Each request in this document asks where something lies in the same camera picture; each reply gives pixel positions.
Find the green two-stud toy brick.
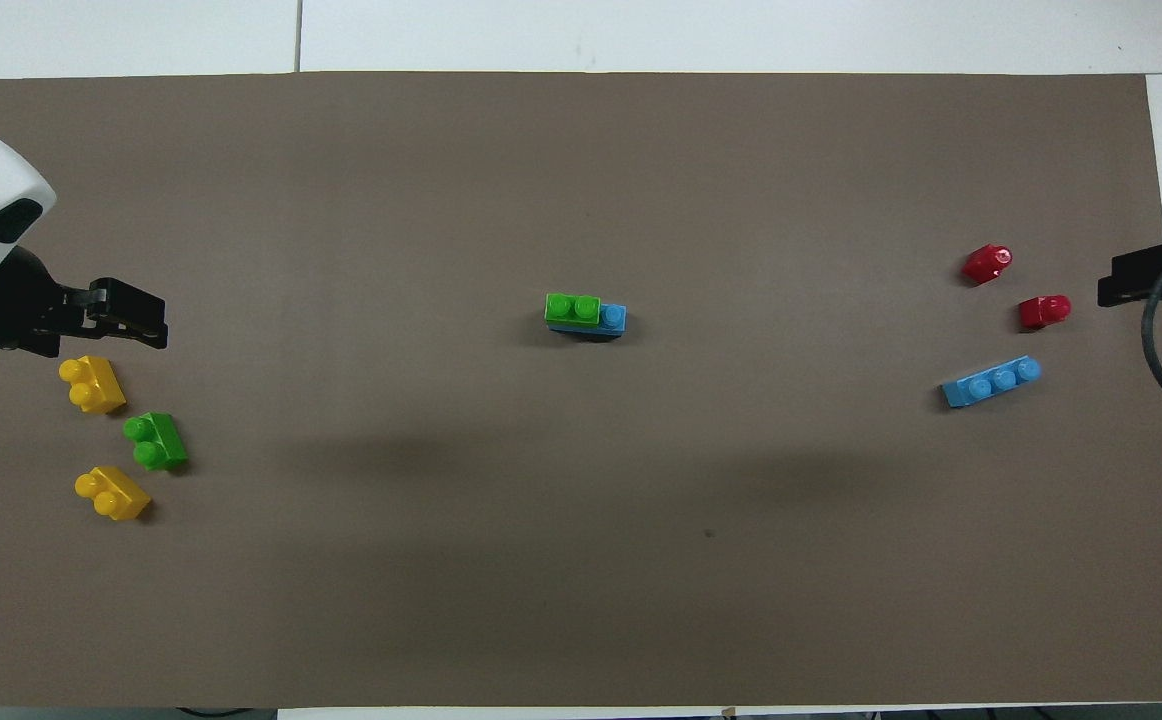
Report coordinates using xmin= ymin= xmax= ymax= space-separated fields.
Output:
xmin=122 ymin=411 xmax=189 ymax=471
xmin=544 ymin=292 xmax=603 ymax=330

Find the blue three-stud toy brick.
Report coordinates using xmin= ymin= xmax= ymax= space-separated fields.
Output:
xmin=941 ymin=357 xmax=1043 ymax=409
xmin=547 ymin=303 xmax=629 ymax=342

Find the yellow two-stud toy brick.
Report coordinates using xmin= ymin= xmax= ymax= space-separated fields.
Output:
xmin=74 ymin=465 xmax=153 ymax=522
xmin=58 ymin=355 xmax=128 ymax=415

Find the red one-stud toy brick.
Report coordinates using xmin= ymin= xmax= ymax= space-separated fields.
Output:
xmin=1018 ymin=294 xmax=1073 ymax=331
xmin=961 ymin=243 xmax=1014 ymax=287

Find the brown paper table mat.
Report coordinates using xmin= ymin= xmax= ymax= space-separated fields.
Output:
xmin=0 ymin=70 xmax=1162 ymax=709

